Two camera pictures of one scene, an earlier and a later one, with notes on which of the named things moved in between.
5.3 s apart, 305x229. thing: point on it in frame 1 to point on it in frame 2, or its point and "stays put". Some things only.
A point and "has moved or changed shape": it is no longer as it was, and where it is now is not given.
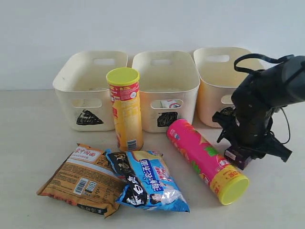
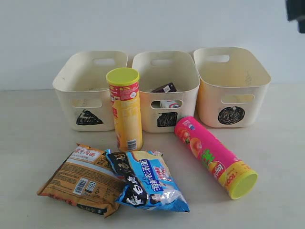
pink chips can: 228,185 has moved or changed shape
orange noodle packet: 87,179 stays put
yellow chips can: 124,85 stays put
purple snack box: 237,157 to 167,88
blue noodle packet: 148,182 stays put
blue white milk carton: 171,103 stays put
